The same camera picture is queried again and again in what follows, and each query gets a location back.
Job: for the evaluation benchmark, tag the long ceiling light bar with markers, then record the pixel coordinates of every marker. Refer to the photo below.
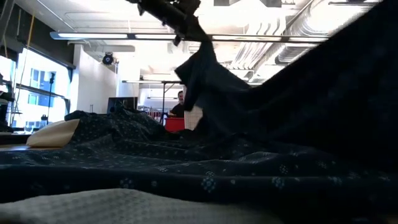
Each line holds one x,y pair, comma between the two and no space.
93,35

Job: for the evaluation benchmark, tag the silver ventilation duct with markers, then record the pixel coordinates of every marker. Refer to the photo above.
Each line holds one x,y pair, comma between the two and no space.
298,28

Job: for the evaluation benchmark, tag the cream folded garment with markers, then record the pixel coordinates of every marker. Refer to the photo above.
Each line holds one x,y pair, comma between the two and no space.
53,133

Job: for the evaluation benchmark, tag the person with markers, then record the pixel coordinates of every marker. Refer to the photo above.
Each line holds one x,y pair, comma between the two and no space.
178,107

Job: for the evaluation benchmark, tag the navy patterned garment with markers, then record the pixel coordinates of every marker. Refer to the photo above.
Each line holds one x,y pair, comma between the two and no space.
186,161

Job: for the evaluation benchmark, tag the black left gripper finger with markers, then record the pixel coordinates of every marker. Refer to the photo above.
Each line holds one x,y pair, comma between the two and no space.
192,31

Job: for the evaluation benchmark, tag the red storage box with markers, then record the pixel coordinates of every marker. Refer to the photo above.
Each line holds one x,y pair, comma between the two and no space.
174,124

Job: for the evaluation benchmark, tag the black monitor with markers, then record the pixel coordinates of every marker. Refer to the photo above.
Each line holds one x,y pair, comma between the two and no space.
122,102

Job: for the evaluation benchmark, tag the short fluorescent light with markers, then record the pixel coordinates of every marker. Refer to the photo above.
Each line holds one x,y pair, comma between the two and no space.
143,81

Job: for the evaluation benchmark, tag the black tripod stand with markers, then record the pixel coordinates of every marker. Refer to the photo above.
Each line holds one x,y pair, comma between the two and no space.
51,84

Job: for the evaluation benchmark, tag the black round ceiling spotlight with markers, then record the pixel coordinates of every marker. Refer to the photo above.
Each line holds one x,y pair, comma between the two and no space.
108,58

